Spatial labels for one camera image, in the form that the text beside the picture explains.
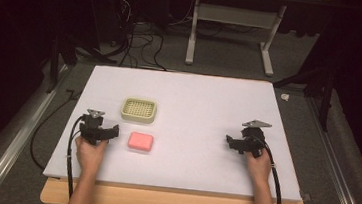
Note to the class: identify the black metal stand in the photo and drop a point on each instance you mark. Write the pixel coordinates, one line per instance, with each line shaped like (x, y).
(59, 60)
(321, 88)

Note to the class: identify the silver metal rail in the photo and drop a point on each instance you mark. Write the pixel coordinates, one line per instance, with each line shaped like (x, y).
(14, 139)
(339, 171)

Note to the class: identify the white metal desk frame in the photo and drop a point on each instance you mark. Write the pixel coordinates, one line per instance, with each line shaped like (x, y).
(234, 15)

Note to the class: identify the dark computer tower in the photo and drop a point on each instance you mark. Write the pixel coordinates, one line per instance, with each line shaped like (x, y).
(122, 12)

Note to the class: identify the wooden table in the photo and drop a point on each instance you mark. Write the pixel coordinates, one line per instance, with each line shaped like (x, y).
(172, 202)

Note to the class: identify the person's right hand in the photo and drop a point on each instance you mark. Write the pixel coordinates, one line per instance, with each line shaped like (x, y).
(259, 168)

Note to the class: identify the pink soap bar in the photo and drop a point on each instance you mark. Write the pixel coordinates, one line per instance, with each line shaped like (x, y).
(140, 141)

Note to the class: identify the crumpled white paper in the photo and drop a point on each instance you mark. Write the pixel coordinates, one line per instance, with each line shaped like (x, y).
(285, 97)

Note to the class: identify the white foam mat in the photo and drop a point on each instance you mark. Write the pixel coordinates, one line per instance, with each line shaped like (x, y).
(194, 116)

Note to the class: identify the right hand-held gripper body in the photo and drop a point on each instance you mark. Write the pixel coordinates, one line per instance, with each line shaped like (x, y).
(253, 140)

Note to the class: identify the person's left hand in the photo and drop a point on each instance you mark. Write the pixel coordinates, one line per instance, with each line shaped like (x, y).
(89, 155)

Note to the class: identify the pale green soap dish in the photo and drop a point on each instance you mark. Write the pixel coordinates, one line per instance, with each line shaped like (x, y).
(138, 110)

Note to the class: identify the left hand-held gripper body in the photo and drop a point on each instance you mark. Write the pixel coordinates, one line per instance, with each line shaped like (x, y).
(90, 130)

